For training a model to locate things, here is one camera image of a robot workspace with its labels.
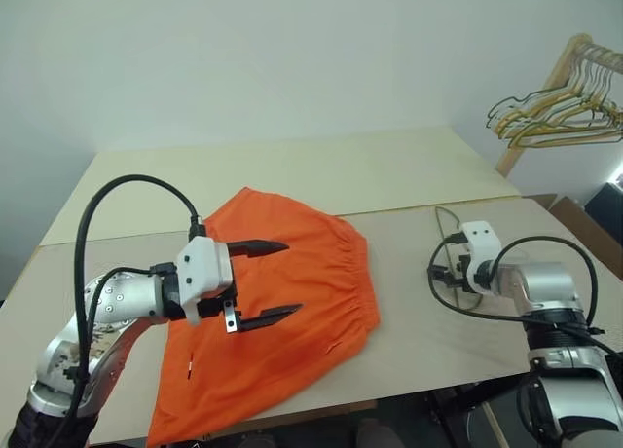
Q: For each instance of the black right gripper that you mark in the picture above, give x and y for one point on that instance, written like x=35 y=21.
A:
x=462 y=270

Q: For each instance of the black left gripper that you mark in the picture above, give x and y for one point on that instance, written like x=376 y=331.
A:
x=214 y=306

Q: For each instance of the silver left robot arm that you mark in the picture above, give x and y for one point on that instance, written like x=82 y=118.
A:
x=127 y=297

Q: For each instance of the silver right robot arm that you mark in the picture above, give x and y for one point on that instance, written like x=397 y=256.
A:
x=545 y=287

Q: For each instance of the orange shorts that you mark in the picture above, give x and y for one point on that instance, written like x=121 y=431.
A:
x=292 y=292

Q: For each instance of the brown cardboard box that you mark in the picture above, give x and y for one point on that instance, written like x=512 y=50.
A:
x=579 y=219

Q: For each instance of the wooden stick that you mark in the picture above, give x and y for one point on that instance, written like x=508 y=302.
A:
x=494 y=426

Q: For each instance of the black box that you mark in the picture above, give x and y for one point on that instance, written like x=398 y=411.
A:
x=606 y=202

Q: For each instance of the wooden clothes rack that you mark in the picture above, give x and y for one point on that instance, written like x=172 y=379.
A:
x=560 y=65

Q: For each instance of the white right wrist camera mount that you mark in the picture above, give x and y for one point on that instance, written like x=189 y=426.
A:
x=479 y=241

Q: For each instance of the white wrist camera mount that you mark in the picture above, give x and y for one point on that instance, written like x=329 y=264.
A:
x=479 y=241
x=204 y=268

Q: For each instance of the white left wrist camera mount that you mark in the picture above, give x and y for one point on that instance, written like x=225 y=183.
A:
x=204 y=268

